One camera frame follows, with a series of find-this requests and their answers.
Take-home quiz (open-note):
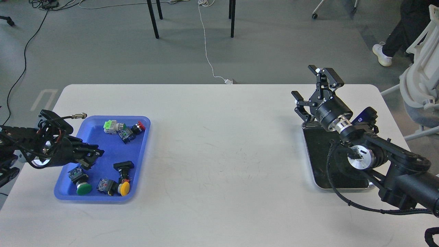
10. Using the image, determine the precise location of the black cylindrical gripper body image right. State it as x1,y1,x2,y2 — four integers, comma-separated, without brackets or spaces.
314,96,353,132

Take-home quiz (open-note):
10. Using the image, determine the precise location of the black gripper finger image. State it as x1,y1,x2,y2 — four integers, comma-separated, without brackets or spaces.
308,65,345,102
81,143,105,158
75,157,97,170
291,91,319,122

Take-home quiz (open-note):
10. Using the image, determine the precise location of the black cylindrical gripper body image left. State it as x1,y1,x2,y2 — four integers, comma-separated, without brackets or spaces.
51,136,86,167

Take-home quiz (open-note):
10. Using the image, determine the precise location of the black robot arm image left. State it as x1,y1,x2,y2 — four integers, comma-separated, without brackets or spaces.
0,109,104,186

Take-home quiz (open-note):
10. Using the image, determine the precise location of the silver metal tray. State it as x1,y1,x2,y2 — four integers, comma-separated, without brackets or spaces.
302,121,375,191

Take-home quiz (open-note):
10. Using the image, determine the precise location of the blue plastic tray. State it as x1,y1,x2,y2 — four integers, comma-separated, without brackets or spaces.
54,115,151,203

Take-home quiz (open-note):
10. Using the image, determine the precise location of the white chair caster base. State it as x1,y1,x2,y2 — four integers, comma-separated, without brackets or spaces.
311,0,361,19

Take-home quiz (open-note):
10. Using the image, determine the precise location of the white office chair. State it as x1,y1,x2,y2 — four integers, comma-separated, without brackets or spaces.
381,5,439,141

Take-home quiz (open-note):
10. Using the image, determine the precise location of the person leg with white shoe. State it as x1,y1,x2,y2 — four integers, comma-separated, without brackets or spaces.
372,0,438,67

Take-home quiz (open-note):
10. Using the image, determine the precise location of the black table leg right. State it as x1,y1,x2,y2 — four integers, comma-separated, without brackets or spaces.
228,0,236,38

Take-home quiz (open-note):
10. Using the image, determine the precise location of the black table leg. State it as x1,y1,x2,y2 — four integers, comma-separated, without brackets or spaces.
147,0,163,39
228,0,236,38

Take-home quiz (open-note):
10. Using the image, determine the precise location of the black table leg left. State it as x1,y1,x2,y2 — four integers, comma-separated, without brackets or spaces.
147,0,163,39

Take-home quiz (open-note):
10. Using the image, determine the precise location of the green push button switch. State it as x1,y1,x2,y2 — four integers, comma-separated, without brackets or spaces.
68,167,92,196

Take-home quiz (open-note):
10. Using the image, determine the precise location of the light green switch block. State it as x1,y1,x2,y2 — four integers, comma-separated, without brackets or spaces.
103,120,127,134

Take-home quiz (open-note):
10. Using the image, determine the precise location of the blue grey switch block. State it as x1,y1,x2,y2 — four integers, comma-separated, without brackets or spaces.
96,178,117,196

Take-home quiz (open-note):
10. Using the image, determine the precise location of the black push button switch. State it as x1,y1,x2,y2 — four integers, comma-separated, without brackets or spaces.
113,161,134,180

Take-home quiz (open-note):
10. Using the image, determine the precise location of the yellow push button switch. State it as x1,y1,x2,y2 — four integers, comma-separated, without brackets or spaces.
117,178,131,197

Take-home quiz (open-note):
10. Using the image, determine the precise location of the red push button switch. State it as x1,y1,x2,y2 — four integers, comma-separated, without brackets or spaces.
131,121,146,135

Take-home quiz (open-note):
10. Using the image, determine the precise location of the white cable on floor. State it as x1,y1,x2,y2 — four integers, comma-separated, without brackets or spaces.
198,0,233,85

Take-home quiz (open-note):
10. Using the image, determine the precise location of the black cable on floor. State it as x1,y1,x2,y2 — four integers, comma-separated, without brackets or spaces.
0,0,79,117

